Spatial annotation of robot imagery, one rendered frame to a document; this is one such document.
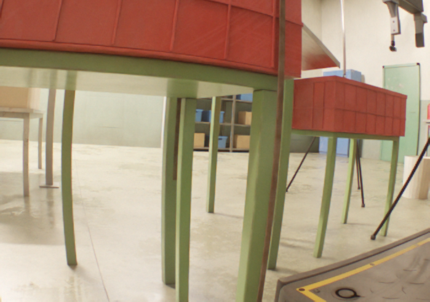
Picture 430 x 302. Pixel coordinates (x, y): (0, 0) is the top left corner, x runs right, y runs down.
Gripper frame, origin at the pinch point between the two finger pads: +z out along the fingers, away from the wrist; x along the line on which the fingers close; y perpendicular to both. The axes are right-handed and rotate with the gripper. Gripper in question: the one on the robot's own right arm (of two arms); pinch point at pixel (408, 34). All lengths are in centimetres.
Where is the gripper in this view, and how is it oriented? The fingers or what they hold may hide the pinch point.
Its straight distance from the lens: 90.7
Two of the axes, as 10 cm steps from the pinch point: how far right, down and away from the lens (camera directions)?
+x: 8.9, 0.5, 4.5
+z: -0.7, 10.0, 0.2
